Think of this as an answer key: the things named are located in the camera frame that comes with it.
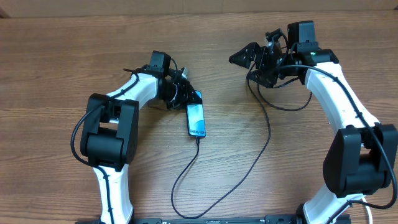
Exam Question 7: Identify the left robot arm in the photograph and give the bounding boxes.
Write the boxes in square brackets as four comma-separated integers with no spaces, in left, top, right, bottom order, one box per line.
[70,51,202,223]

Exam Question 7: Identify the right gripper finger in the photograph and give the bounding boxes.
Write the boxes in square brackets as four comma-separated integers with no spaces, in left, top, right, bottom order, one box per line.
[228,42,260,69]
[246,70,278,88]

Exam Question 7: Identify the white power strip cord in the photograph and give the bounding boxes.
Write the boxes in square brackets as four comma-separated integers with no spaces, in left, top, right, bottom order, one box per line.
[360,195,374,224]

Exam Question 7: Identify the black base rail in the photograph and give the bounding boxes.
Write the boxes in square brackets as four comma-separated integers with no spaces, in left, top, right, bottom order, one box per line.
[128,215,305,224]

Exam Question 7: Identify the blue screen smartphone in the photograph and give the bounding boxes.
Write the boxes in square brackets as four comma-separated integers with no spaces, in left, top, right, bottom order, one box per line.
[186,104,206,138]

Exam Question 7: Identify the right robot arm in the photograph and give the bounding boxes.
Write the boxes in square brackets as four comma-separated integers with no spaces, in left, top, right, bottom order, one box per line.
[229,21,397,223]

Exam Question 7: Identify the black charging cable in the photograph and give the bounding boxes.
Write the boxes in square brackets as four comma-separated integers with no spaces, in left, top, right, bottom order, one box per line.
[170,62,313,220]

